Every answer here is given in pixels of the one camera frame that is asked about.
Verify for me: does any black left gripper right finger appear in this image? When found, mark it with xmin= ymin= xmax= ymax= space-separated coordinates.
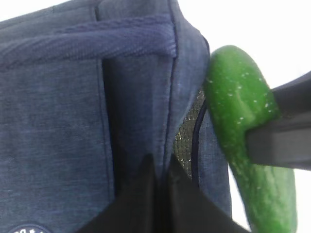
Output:
xmin=168 ymin=155 xmax=248 ymax=233

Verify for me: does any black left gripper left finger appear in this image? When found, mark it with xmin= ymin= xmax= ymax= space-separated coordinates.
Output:
xmin=77 ymin=154 xmax=156 ymax=233

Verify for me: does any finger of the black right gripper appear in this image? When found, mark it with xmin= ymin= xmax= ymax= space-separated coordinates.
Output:
xmin=272 ymin=71 xmax=311 ymax=118
xmin=245 ymin=118 xmax=311 ymax=169

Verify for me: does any green cucumber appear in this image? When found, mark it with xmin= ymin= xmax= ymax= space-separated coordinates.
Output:
xmin=203 ymin=45 xmax=298 ymax=233

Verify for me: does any navy blue lunch bag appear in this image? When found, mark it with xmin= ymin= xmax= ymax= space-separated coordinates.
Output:
xmin=0 ymin=0 xmax=231 ymax=233

